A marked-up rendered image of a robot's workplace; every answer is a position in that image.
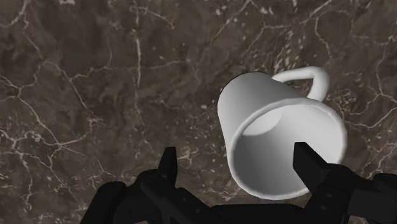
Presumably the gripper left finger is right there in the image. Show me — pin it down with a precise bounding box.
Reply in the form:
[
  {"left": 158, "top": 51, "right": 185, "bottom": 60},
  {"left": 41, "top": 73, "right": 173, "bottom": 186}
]
[{"left": 80, "top": 146, "right": 215, "bottom": 224}]

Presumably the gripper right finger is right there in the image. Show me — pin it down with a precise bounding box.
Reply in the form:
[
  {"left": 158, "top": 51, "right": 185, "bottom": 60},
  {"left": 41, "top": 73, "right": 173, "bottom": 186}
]
[{"left": 292, "top": 141, "right": 397, "bottom": 224}]

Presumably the white mug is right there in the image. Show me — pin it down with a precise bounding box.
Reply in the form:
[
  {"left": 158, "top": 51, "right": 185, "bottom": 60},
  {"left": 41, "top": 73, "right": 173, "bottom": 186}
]
[{"left": 216, "top": 66, "right": 348, "bottom": 201}]

